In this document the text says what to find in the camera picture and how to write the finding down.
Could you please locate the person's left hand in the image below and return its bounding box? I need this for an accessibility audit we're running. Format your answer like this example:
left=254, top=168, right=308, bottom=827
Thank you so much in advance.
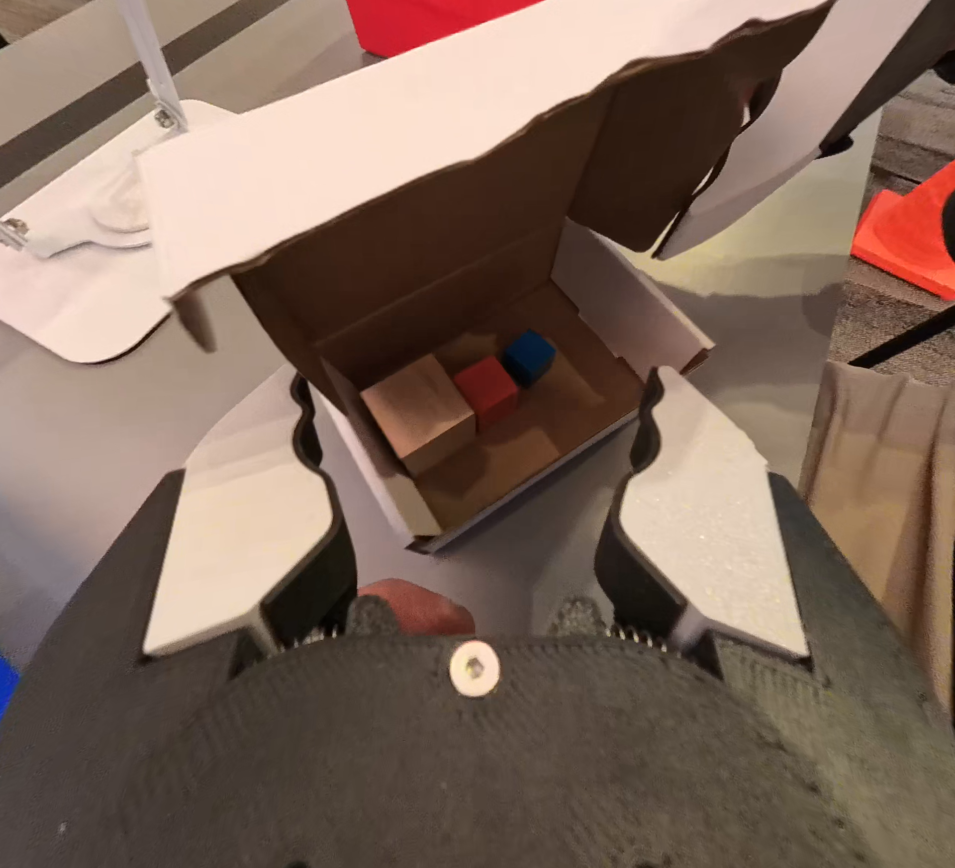
left=358, top=579, right=476, bottom=636

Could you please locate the blue cube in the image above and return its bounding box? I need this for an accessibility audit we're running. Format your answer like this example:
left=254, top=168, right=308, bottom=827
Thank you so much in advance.
left=501, top=330, right=557, bottom=389

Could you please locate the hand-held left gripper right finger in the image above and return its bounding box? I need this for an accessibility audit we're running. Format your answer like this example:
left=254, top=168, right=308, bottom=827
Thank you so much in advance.
left=593, top=363, right=812, bottom=660

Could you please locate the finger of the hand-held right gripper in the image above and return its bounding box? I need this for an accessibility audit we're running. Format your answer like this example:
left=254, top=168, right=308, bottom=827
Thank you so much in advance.
left=651, top=0, right=935, bottom=260

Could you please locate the person's leg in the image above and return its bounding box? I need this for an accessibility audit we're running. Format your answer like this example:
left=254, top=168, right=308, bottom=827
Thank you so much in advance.
left=798, top=359, right=955, bottom=720

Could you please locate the white desk stand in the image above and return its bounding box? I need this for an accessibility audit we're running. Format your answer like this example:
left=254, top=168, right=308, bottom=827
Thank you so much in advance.
left=0, top=0, right=247, bottom=365

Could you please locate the orange-red plastic tray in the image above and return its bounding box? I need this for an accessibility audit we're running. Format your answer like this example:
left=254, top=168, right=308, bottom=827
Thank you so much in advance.
left=851, top=160, right=955, bottom=302

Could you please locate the plain wooden cube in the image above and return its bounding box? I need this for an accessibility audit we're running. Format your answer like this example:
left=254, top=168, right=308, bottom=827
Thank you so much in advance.
left=360, top=353, right=477, bottom=479

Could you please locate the white cardboard box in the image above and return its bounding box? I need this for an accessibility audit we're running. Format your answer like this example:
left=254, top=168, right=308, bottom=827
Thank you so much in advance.
left=134, top=0, right=848, bottom=556

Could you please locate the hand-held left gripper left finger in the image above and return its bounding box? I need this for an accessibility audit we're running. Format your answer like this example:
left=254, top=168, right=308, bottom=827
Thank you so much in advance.
left=140, top=367, right=359, bottom=658

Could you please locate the red cube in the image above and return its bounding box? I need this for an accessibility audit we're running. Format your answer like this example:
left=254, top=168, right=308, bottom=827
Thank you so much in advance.
left=454, top=356, right=521, bottom=431

